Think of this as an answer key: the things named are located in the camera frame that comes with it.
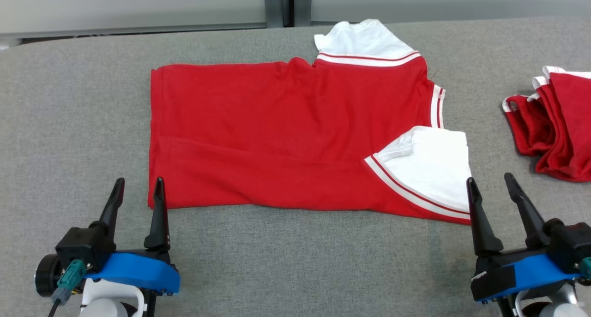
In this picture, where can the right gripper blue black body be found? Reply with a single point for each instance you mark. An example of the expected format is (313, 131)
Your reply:
(531, 273)

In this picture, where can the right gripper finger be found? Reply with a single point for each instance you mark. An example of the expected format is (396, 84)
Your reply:
(482, 234)
(531, 220)

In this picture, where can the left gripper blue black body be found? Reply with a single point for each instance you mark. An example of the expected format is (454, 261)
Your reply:
(138, 268)

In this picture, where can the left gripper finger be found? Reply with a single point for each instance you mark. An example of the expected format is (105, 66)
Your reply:
(113, 206)
(159, 215)

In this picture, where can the red shorts with white stripe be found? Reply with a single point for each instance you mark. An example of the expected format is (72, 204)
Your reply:
(568, 132)

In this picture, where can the red shirt with white sleeves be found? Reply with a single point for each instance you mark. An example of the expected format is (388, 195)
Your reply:
(277, 123)

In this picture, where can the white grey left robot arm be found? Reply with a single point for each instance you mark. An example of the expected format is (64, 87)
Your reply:
(111, 308)

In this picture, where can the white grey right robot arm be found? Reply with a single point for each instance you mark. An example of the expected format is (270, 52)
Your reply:
(563, 310)

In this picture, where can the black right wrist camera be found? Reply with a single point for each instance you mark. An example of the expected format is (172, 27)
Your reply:
(570, 245)

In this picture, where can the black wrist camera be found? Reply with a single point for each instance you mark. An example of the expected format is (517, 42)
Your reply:
(85, 245)
(570, 245)

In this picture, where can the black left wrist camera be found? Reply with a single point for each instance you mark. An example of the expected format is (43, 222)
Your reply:
(85, 245)

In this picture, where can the dark wall base strip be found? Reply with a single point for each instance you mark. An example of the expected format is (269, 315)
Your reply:
(138, 31)

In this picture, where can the grey aluminium partition post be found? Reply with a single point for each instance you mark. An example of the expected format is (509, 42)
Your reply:
(274, 5)

